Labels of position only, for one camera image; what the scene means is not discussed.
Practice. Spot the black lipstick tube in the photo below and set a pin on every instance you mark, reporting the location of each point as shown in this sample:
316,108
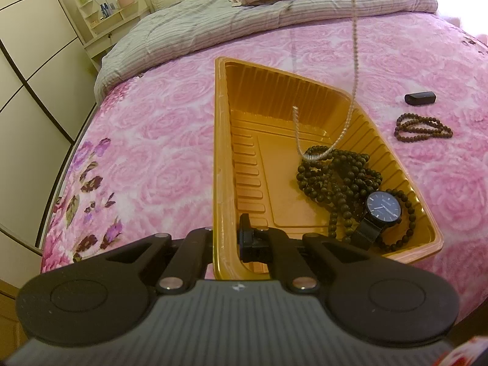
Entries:
419,98

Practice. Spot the pink rose blanket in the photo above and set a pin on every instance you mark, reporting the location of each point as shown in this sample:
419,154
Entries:
152,141

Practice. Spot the black wristwatch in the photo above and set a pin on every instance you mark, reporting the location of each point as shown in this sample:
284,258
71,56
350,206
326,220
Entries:
383,207

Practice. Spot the red patterned cloth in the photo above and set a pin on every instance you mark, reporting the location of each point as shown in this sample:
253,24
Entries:
471,352

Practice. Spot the cream vanity shelf unit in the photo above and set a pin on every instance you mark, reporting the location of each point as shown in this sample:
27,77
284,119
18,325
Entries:
103,42

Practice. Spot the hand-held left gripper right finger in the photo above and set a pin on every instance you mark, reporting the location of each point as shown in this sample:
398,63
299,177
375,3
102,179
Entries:
251,244

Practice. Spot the orange plastic tray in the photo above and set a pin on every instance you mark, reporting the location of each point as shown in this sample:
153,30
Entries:
278,160

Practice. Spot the cream wardrobe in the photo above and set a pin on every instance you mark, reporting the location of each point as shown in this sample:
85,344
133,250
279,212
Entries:
30,84

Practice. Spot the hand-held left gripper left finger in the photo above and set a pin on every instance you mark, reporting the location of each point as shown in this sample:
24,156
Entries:
198,247

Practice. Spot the striped quilt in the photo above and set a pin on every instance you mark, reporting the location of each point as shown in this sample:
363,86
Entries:
190,26

